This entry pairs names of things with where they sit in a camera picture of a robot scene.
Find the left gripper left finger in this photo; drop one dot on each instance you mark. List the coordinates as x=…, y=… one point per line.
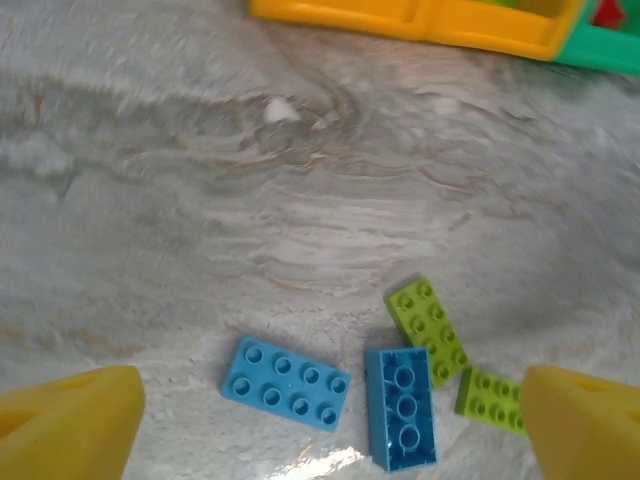
x=65, y=425

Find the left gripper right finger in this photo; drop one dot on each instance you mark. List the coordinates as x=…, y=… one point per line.
x=585, y=430

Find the long red lego brick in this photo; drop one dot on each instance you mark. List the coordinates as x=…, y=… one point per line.
x=610, y=12

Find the long green lego brick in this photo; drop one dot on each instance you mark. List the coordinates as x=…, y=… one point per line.
x=430, y=330
x=487, y=400

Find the blue lego brick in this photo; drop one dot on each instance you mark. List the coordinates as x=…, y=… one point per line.
x=287, y=382
x=402, y=410

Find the green plastic bin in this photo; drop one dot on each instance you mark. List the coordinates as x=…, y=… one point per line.
x=600, y=50

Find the orange plastic bin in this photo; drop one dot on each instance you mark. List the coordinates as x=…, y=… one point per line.
x=500, y=32
x=340, y=15

